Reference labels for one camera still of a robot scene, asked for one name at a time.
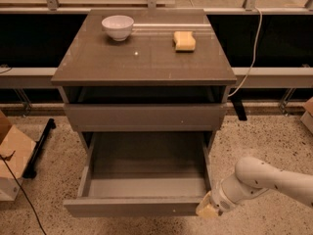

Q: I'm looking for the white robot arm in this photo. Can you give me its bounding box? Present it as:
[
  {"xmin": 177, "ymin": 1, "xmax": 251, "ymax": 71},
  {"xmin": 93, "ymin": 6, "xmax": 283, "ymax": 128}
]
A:
[{"xmin": 196, "ymin": 157, "xmax": 313, "ymax": 218}]

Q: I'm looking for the grey drawer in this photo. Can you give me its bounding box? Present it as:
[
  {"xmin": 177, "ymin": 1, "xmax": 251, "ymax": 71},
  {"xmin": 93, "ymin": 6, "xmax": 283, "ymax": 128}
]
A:
[
  {"xmin": 64, "ymin": 132, "xmax": 210, "ymax": 217},
  {"xmin": 64, "ymin": 104, "xmax": 226, "ymax": 132}
]

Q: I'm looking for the yellow sponge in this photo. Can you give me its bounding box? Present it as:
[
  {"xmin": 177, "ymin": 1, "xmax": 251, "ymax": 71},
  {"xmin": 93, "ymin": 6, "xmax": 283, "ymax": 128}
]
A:
[{"xmin": 173, "ymin": 31, "xmax": 196, "ymax": 52}]

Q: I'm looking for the grey drawer cabinet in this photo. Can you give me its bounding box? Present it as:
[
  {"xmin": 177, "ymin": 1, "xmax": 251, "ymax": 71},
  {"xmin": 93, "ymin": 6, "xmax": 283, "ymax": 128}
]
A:
[{"xmin": 52, "ymin": 9, "xmax": 236, "ymax": 148}]

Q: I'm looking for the cardboard box left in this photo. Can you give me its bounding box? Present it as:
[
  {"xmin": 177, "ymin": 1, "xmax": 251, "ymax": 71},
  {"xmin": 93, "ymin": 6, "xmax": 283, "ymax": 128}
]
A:
[{"xmin": 0, "ymin": 111, "xmax": 35, "ymax": 178}]

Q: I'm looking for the white cable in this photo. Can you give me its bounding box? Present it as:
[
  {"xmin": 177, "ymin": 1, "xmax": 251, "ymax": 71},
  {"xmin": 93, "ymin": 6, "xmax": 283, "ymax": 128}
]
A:
[{"xmin": 228, "ymin": 7, "xmax": 264, "ymax": 98}]

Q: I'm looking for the cardboard box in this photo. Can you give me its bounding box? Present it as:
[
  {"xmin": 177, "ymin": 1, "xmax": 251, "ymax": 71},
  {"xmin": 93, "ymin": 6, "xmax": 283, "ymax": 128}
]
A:
[
  {"xmin": 300, "ymin": 97, "xmax": 313, "ymax": 134},
  {"xmin": 0, "ymin": 111, "xmax": 35, "ymax": 178}
]

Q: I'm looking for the black stand foot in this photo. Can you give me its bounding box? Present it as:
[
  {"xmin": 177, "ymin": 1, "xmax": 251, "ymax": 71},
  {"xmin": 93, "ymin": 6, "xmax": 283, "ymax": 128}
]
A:
[
  {"xmin": 231, "ymin": 98, "xmax": 247, "ymax": 121},
  {"xmin": 22, "ymin": 118, "xmax": 56, "ymax": 178}
]

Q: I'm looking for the black stand foot left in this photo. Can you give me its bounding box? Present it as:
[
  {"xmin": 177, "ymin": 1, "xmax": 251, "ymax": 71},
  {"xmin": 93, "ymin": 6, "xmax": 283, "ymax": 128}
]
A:
[{"xmin": 22, "ymin": 118, "xmax": 56, "ymax": 178}]

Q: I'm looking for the cardboard box right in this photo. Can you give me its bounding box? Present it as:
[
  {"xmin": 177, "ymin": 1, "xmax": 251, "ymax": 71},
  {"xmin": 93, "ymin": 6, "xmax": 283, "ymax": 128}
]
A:
[{"xmin": 300, "ymin": 97, "xmax": 313, "ymax": 134}]

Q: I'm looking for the closed grey top drawer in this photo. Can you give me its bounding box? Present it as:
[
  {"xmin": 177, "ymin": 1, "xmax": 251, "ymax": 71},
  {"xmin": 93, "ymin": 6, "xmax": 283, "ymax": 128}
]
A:
[{"xmin": 64, "ymin": 104, "xmax": 226, "ymax": 132}]

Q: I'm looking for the black cable on floor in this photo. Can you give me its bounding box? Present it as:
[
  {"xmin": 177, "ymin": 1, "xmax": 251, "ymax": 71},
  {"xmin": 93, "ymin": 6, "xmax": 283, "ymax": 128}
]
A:
[{"xmin": 0, "ymin": 154, "xmax": 48, "ymax": 235}]

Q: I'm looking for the white ceramic bowl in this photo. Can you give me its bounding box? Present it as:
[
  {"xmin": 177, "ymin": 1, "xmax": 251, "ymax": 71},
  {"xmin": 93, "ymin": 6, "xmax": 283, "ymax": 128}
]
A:
[{"xmin": 102, "ymin": 15, "xmax": 134, "ymax": 41}]

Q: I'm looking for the black stand foot right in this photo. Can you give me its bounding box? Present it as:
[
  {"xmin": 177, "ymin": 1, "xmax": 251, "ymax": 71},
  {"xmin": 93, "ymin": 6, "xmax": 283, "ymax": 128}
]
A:
[{"xmin": 231, "ymin": 98, "xmax": 247, "ymax": 121}]

